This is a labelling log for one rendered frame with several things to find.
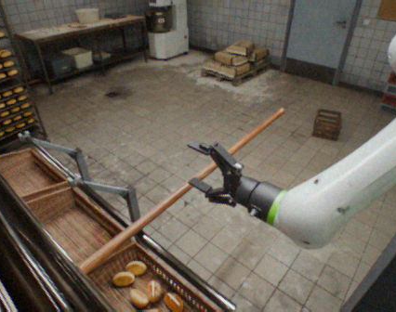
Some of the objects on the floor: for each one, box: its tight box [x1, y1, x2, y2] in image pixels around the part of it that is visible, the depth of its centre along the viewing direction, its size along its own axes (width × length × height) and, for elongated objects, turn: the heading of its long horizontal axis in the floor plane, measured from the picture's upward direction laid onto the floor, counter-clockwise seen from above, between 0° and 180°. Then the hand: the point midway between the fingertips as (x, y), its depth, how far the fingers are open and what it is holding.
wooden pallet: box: [202, 61, 271, 87], centre depth 519 cm, size 120×80×14 cm, turn 139°
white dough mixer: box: [144, 0, 189, 61], centre depth 571 cm, size 92×59×132 cm, turn 139°
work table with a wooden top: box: [14, 14, 148, 94], centre depth 505 cm, size 220×80×90 cm, turn 139°
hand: (193, 163), depth 78 cm, fingers open, 13 cm apart
